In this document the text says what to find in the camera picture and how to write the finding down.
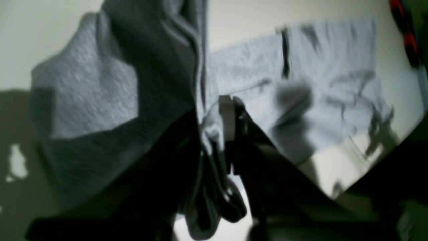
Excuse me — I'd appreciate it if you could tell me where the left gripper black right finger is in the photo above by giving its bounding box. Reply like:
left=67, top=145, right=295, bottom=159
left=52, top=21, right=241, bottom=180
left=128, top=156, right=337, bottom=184
left=220, top=96, right=427, bottom=241

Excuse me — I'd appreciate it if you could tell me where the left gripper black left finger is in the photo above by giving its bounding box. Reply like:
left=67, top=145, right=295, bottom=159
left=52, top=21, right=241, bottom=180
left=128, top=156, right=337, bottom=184
left=25, top=110, right=199, bottom=241

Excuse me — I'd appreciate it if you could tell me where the grey T-shirt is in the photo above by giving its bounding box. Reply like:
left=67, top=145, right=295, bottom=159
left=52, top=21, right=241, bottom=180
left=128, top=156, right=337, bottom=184
left=31, top=0, right=393, bottom=240

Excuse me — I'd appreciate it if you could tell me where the red black clamp upper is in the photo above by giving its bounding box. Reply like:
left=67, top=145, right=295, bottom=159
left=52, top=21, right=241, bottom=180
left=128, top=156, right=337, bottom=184
left=389, top=0, right=423, bottom=68

